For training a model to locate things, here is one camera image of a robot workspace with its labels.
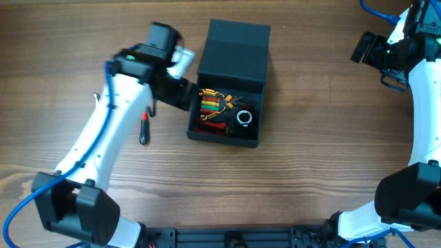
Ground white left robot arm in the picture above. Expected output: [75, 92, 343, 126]
[32, 22, 197, 247]

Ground black round tape measure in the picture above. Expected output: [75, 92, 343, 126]
[233, 105, 256, 133]

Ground small silver wrench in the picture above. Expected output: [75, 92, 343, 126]
[93, 93, 100, 103]

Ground black storage box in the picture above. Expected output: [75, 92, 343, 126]
[187, 19, 271, 147]

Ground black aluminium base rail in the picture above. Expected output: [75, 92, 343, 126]
[136, 225, 349, 248]

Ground red handled pliers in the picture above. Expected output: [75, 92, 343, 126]
[192, 118, 228, 136]

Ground orange black multicolour tool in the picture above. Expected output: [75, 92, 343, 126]
[198, 88, 245, 121]

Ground black red handled screwdriver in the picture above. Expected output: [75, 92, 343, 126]
[139, 111, 150, 145]

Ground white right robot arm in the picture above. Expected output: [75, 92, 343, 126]
[322, 0, 440, 247]

